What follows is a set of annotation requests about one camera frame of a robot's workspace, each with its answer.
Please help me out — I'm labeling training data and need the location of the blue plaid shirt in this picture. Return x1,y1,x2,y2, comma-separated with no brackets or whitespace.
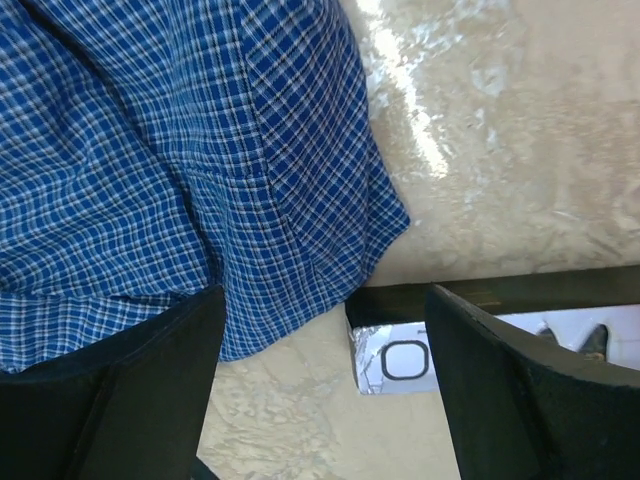
1,1,410,373

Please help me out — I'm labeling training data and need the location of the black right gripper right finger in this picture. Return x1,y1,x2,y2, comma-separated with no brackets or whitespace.
425,285,639,479

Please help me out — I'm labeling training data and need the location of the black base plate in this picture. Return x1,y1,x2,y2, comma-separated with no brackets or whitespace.
345,265,639,328

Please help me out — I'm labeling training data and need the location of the white chocolate bar box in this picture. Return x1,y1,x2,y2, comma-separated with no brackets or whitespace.
345,302,639,395

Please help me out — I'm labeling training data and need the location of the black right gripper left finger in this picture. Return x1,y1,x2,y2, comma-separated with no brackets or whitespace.
1,287,226,479

